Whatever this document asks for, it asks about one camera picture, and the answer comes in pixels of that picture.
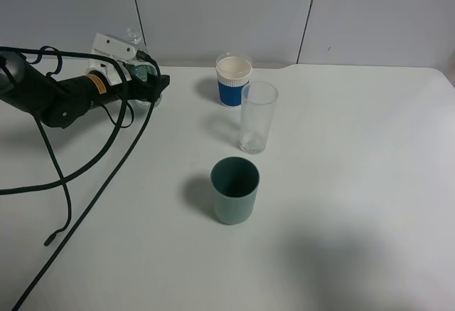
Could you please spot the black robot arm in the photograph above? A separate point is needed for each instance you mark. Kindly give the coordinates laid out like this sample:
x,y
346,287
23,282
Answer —
x,y
27,83

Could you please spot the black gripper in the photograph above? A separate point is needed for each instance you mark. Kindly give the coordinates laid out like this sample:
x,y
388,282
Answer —
x,y
101,92

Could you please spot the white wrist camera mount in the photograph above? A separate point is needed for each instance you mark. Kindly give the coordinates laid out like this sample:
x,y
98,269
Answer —
x,y
122,51

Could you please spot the clear bottle green label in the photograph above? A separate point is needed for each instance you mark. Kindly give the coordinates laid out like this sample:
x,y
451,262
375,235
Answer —
x,y
139,68

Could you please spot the tall clear glass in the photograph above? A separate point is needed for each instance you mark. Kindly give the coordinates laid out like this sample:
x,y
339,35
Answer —
x,y
259,100

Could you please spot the blue white ribbed cup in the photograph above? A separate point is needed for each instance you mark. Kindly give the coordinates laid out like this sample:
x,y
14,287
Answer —
x,y
233,73

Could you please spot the green plastic cup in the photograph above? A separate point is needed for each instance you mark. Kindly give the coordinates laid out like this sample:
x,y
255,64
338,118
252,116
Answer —
x,y
235,181

